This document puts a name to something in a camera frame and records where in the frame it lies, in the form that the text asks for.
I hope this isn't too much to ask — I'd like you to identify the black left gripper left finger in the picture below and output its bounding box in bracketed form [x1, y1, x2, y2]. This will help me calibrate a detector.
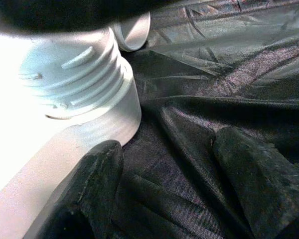
[27, 139, 125, 239]

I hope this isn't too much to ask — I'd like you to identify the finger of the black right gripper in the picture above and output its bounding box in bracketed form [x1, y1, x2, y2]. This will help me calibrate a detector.
[0, 0, 170, 34]

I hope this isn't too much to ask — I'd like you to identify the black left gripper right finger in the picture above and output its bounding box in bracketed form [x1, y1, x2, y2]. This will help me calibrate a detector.
[213, 126, 299, 239]

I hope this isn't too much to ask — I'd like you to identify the white plastic ribbed table top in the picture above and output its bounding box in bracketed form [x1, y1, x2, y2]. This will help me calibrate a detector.
[0, 59, 143, 239]

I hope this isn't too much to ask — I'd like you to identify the white plastic table leg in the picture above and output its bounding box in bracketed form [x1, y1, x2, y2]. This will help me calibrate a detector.
[0, 24, 127, 120]
[114, 12, 151, 53]

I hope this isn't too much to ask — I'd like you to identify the black plastic cover sheet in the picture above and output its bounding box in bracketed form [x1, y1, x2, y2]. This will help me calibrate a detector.
[112, 0, 299, 239]

